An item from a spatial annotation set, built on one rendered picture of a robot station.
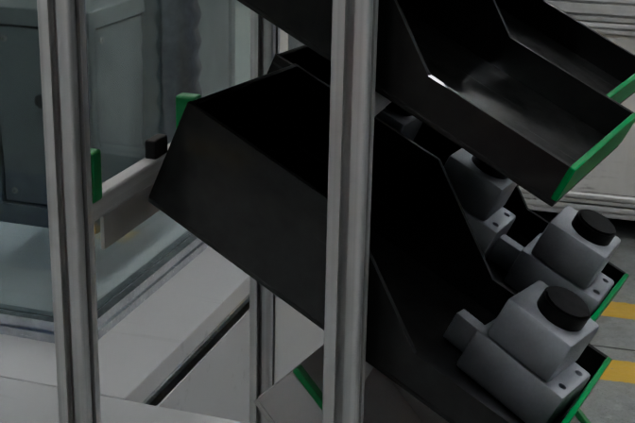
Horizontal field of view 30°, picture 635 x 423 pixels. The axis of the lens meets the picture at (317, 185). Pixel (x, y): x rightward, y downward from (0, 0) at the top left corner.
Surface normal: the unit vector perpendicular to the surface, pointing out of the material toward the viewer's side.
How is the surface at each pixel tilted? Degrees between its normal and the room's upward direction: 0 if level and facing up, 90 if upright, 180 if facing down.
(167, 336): 0
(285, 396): 90
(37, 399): 0
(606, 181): 90
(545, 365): 87
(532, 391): 87
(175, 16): 73
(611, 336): 0
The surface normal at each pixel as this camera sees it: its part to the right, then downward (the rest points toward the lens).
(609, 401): 0.02, -0.95
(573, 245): -0.47, 0.26
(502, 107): 0.39, -0.80
